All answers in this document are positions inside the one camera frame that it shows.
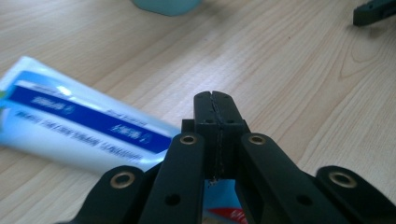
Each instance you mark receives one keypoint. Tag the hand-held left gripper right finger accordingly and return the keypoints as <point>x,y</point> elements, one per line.
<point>232,124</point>

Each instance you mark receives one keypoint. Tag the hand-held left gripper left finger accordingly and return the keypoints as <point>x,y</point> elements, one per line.
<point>207,130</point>

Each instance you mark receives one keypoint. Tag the white and blue toothpaste tube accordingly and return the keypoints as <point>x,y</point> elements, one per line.
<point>77,124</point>

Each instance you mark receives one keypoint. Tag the teal cup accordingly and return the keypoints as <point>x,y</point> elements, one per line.
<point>168,6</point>

